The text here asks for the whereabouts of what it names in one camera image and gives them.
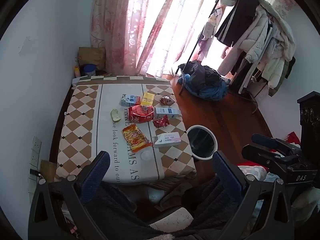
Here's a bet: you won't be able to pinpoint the white rimmed trash bin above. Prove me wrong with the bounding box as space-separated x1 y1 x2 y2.
186 125 218 161

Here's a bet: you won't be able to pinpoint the white box with pink label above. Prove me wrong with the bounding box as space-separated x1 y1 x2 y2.
152 132 182 147

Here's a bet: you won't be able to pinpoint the blue white milk carton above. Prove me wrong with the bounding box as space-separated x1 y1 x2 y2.
121 94 142 107

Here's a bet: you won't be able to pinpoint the small red wrapper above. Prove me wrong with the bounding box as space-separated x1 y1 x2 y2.
153 115 170 128

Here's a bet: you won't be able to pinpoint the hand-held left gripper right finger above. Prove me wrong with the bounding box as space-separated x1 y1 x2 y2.
212 150 296 240

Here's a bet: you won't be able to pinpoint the white blue carton box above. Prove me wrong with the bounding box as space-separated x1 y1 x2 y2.
153 107 182 119

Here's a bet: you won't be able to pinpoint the brown snack wrapper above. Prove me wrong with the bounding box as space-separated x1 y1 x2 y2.
160 95 175 106

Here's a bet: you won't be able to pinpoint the brown cardboard piece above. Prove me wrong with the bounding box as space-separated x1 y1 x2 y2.
40 159 57 183

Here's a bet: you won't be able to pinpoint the blue and black clothes pile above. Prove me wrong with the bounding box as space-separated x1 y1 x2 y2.
177 60 229 102

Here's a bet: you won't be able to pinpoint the black cabinet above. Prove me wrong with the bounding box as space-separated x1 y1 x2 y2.
297 91 320 157

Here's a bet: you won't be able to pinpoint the person's dark fleece pants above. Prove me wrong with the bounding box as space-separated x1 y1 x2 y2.
80 174 253 240

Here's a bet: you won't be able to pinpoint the red cloth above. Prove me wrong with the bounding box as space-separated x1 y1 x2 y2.
237 162 263 168

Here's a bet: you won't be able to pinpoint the brown paper bag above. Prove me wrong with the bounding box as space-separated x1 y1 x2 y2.
78 46 106 71

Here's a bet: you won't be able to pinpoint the black garment with white stripes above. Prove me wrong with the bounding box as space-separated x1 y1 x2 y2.
214 0 260 47

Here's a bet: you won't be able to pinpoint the white puffer coat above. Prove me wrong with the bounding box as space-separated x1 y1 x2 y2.
217 5 270 76

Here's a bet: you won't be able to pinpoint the white checkered cushion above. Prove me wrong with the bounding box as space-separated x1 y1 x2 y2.
237 165 268 183

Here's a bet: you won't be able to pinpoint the yellow packet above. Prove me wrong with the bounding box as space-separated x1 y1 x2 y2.
140 92 154 106

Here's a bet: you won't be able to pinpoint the sheer pink curtain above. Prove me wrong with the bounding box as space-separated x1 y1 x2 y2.
106 0 227 78

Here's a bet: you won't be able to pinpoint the pale green jacket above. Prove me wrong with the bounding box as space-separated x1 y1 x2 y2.
259 0 296 97

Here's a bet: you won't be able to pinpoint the orange snack packet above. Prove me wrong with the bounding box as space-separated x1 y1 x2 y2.
122 124 153 153

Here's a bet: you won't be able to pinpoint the white speckled pad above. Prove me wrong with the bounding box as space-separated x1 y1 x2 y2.
147 206 194 231

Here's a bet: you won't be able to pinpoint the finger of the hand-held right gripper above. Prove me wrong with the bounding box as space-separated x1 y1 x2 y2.
241 144 299 169
251 133 302 153

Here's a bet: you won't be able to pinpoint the checkered brown tablecloth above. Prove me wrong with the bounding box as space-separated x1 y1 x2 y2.
54 75 197 186

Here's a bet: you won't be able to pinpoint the white round lid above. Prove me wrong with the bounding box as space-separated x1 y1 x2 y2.
139 150 153 161

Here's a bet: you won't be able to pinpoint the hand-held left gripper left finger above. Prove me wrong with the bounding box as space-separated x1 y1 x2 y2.
28 151 118 240

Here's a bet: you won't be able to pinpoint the black clothes rack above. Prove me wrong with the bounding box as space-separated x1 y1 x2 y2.
179 0 295 114

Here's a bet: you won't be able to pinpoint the crumpled red snack bag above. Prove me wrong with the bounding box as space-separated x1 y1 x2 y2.
127 105 155 124

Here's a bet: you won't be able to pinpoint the white wall sockets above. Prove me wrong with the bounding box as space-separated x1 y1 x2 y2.
27 136 42 204

